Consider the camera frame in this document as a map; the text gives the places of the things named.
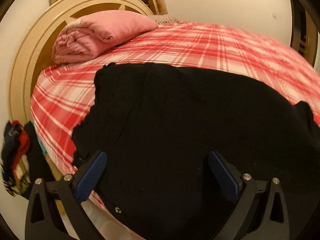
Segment black pants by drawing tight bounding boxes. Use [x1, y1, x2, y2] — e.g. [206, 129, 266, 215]
[72, 63, 319, 239]

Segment grey striped pillow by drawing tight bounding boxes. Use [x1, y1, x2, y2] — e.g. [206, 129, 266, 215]
[148, 15, 180, 25]

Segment red plaid bed sheet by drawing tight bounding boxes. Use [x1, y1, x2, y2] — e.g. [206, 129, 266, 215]
[31, 22, 319, 173]

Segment pink folded blanket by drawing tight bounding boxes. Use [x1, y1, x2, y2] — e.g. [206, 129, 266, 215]
[52, 10, 158, 64]

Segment brown wooden door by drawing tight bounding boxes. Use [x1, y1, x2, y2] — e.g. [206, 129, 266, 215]
[290, 0, 318, 67]

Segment pile of colourful clothes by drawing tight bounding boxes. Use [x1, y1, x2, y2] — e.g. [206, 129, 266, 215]
[1, 121, 55, 199]

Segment cream wooden headboard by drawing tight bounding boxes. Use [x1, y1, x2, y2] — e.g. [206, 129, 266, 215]
[8, 0, 153, 124]

